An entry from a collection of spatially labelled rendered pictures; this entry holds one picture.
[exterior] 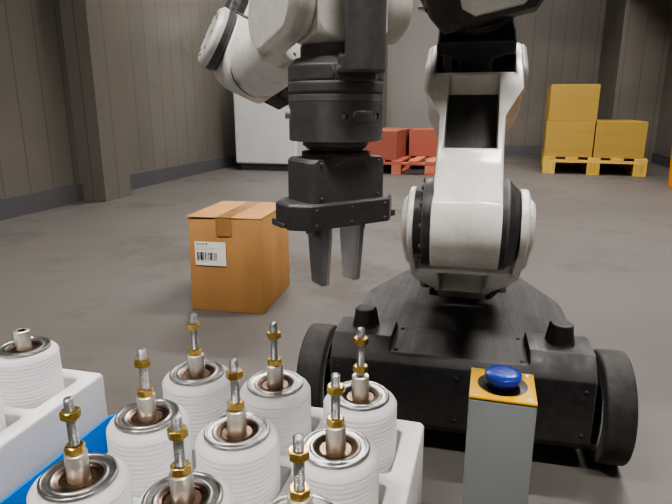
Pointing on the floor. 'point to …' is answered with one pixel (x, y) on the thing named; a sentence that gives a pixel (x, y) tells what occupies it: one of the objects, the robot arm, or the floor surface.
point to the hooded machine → (262, 136)
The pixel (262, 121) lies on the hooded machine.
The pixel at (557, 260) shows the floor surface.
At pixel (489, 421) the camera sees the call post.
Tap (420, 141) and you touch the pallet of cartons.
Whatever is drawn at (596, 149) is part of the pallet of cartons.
